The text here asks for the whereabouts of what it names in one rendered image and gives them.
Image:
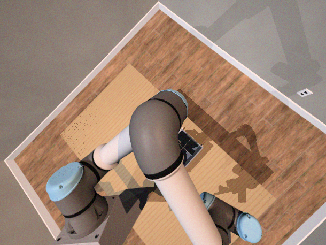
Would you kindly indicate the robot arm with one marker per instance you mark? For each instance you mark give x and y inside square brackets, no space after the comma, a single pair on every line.
[152,135]

